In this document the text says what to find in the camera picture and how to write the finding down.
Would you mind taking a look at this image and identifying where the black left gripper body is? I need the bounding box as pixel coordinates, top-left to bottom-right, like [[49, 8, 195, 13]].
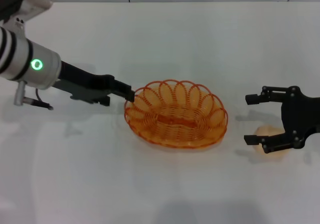
[[53, 60, 116, 107]]

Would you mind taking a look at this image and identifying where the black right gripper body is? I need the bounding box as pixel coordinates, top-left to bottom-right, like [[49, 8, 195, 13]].
[[280, 85, 320, 150]]

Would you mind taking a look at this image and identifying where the orange woven plastic basket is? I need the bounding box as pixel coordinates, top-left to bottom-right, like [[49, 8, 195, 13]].
[[124, 78, 229, 149]]

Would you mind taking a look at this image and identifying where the pale round bread bun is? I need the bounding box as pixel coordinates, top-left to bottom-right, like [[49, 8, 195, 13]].
[[253, 125, 288, 157]]

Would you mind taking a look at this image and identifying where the grey metal cylindrical plug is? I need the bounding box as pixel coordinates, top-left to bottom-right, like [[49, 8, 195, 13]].
[[13, 81, 27, 107]]

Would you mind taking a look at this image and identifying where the black cable with connector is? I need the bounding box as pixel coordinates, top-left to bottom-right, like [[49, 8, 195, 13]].
[[23, 87, 54, 111]]

